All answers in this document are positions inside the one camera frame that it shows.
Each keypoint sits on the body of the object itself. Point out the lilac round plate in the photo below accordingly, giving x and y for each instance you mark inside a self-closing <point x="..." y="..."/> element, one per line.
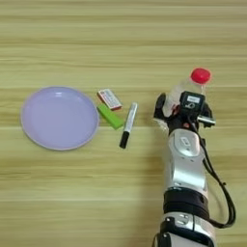
<point x="59" y="117"/>

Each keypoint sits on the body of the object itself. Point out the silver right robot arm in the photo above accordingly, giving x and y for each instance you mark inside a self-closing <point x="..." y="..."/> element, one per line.
<point x="185" y="170"/>

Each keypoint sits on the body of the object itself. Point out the green rectangular block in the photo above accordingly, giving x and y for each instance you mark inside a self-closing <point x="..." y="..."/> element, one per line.
<point x="111" y="117"/>

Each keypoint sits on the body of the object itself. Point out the silver marker black cap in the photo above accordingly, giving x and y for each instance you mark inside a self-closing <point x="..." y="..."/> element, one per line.
<point x="130" y="120"/>

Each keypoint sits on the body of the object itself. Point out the small red white box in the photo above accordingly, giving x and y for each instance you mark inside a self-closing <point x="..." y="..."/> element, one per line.
<point x="110" y="99"/>

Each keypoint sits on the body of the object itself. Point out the clear bottle red cap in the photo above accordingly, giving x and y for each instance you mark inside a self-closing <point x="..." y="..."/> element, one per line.
<point x="189" y="85"/>

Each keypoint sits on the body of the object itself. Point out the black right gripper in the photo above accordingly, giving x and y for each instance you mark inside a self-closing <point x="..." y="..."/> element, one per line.
<point x="183" y="120"/>

